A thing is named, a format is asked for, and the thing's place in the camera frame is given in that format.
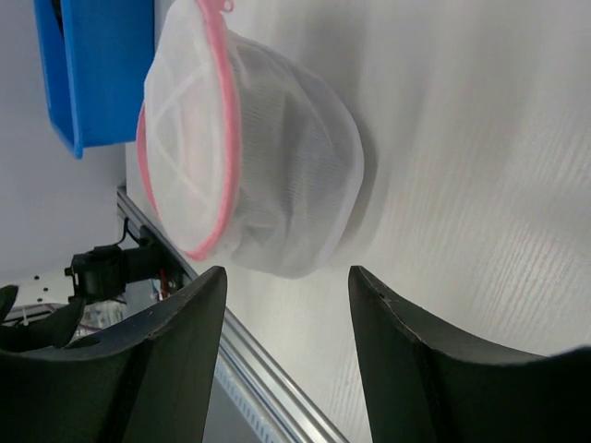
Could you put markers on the blue plastic bin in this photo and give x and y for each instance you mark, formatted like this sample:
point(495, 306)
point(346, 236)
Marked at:
point(95, 57)

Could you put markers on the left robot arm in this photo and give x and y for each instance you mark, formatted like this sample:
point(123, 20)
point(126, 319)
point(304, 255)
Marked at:
point(100, 275)

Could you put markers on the black bra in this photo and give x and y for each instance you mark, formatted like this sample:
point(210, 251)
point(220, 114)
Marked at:
point(302, 165)

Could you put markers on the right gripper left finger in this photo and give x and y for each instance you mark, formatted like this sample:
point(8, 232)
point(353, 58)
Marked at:
point(145, 379)

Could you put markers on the white mesh laundry bag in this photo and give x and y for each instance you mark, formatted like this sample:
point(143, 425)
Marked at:
point(189, 136)

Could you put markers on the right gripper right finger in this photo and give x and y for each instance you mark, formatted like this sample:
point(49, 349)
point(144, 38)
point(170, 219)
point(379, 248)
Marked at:
point(425, 380)

